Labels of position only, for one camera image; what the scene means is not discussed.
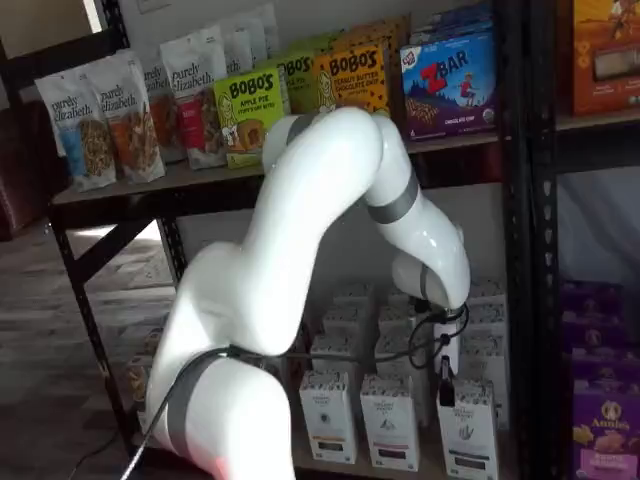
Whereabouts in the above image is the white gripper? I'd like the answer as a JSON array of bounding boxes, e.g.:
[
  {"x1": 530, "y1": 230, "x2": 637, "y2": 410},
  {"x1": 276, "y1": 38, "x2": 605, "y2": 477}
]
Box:
[{"x1": 432, "y1": 319, "x2": 460, "y2": 407}]

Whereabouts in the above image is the white tea box pink strip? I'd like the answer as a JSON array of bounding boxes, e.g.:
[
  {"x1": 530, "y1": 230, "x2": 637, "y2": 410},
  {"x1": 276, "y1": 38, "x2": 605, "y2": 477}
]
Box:
[
  {"x1": 387, "y1": 287, "x2": 419, "y2": 307},
  {"x1": 359, "y1": 373, "x2": 420, "y2": 472},
  {"x1": 378, "y1": 303, "x2": 419, "y2": 337},
  {"x1": 374, "y1": 333, "x2": 434, "y2": 426}
]

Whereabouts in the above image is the white tea box yellow strip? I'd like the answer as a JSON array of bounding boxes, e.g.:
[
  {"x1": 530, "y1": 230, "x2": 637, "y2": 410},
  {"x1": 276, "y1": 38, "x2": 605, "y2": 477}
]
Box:
[
  {"x1": 333, "y1": 283, "x2": 375, "y2": 310},
  {"x1": 309, "y1": 333, "x2": 361, "y2": 375},
  {"x1": 322, "y1": 305, "x2": 371, "y2": 337},
  {"x1": 298, "y1": 369, "x2": 359, "y2": 464}
]

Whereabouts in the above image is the black metal shelf rack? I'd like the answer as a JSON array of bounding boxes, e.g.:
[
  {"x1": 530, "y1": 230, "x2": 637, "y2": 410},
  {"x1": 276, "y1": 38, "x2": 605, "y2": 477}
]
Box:
[
  {"x1": 529, "y1": 0, "x2": 640, "y2": 480},
  {"x1": 0, "y1": 0, "x2": 532, "y2": 480}
]

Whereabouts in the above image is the purple Annie's snack box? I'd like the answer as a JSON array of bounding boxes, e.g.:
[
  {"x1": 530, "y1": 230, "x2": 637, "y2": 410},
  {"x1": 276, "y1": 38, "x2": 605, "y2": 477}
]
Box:
[
  {"x1": 572, "y1": 379, "x2": 640, "y2": 480},
  {"x1": 559, "y1": 280, "x2": 626, "y2": 326},
  {"x1": 569, "y1": 347, "x2": 640, "y2": 389},
  {"x1": 562, "y1": 319, "x2": 626, "y2": 354}
]

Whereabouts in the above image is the blue Z Bar box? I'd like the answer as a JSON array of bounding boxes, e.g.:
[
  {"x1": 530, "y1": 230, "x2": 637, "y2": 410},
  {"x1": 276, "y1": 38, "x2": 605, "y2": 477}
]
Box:
[
  {"x1": 409, "y1": 4, "x2": 496, "y2": 49},
  {"x1": 399, "y1": 34, "x2": 499, "y2": 141}
]

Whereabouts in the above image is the green oatmeal box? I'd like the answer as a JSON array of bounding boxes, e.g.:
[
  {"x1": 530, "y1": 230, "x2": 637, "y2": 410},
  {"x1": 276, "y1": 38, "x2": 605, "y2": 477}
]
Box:
[{"x1": 124, "y1": 352, "x2": 154, "y2": 416}]

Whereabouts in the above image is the yellow Bobo's peanut butter box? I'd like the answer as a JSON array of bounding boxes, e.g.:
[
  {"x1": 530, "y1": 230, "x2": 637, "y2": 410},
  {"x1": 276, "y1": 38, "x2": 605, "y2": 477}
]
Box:
[
  {"x1": 344, "y1": 14, "x2": 412, "y2": 121},
  {"x1": 312, "y1": 44, "x2": 391, "y2": 119}
]

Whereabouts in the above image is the green Bobo's apple pie box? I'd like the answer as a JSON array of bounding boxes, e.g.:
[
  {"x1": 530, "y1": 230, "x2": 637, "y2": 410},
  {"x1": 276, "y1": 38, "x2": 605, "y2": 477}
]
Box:
[
  {"x1": 272, "y1": 49, "x2": 321, "y2": 116},
  {"x1": 287, "y1": 30, "x2": 347, "y2": 57},
  {"x1": 213, "y1": 67, "x2": 284, "y2": 169}
]

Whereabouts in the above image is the orange snack box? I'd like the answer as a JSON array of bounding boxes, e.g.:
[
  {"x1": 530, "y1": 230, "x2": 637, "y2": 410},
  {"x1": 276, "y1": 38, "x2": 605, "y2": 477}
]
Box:
[{"x1": 572, "y1": 0, "x2": 640, "y2": 117}]

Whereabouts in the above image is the red label granola bag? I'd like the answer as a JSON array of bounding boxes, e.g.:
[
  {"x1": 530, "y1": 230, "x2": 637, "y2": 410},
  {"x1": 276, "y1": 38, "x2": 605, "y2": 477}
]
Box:
[{"x1": 159, "y1": 27, "x2": 229, "y2": 171}]

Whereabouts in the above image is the orange label granola bag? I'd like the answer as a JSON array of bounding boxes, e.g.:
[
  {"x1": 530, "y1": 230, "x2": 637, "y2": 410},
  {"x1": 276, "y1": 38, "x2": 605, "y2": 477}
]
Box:
[
  {"x1": 87, "y1": 49, "x2": 166, "y2": 184},
  {"x1": 142, "y1": 59, "x2": 189, "y2": 164}
]

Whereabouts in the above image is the blue label granola bag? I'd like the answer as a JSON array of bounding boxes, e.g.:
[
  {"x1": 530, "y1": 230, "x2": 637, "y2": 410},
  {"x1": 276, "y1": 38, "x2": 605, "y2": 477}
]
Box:
[{"x1": 34, "y1": 69, "x2": 119, "y2": 194}]

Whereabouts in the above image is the dark red leather couch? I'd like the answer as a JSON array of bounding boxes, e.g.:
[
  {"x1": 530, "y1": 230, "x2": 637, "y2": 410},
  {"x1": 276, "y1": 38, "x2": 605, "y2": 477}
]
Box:
[{"x1": 0, "y1": 99, "x2": 71, "y2": 244}]

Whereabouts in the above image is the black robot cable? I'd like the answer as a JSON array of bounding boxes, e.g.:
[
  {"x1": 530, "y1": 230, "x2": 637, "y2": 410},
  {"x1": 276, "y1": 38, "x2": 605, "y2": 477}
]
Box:
[{"x1": 117, "y1": 299, "x2": 472, "y2": 480}]

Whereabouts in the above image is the thin black floor cable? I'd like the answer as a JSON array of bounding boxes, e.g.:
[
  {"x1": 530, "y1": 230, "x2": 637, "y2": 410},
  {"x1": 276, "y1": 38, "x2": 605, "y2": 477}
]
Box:
[{"x1": 67, "y1": 429, "x2": 126, "y2": 480}]

